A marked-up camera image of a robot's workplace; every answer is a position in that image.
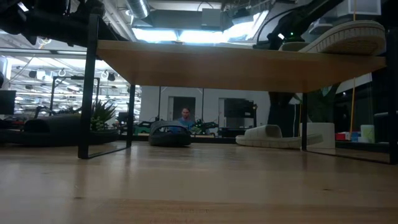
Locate right arm's gripper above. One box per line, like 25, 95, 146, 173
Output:
253, 30, 299, 50

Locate grey slide sandal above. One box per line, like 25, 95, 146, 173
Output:
235, 124, 324, 149
278, 20, 387, 57

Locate black slide sandal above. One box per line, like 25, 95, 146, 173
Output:
148, 120, 193, 147
20, 113, 119, 147

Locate wooden shelf with black legs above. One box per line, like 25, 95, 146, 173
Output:
77, 14, 398, 165

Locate black panel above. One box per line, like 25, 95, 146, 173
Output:
267, 91, 301, 138

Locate black equipment cart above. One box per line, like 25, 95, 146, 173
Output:
217, 98, 259, 138

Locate yellow pole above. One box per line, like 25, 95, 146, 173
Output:
349, 0, 358, 138

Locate background robot arms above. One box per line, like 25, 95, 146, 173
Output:
190, 119, 219, 136

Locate person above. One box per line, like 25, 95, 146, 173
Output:
177, 107, 196, 131

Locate pale green container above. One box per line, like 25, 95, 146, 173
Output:
360, 124, 376, 144

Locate succulent plant in dark pot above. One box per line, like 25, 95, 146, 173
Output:
90, 99, 119, 144

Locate dark monitor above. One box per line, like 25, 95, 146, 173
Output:
0, 90, 17, 115

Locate black aluminium table frame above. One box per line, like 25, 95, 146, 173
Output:
118, 133, 398, 154

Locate silver ventilation duct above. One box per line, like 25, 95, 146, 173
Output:
126, 0, 150, 19

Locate black metal rack frame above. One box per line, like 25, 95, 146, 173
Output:
50, 75, 101, 121

